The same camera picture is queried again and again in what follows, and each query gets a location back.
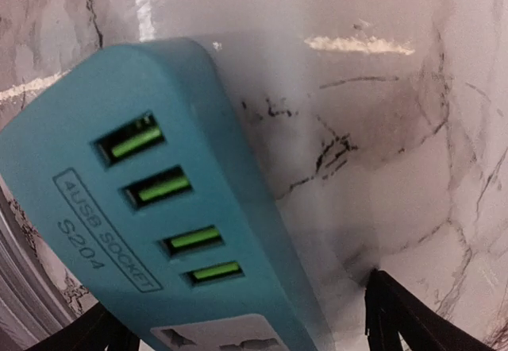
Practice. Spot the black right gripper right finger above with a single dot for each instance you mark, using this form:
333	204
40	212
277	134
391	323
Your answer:
394	315

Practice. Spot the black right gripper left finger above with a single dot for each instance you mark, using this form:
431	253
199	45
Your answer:
96	329

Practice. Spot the teal power strip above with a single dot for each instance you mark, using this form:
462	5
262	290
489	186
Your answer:
134	169

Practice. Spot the aluminium front rail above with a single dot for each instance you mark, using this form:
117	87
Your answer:
32	308

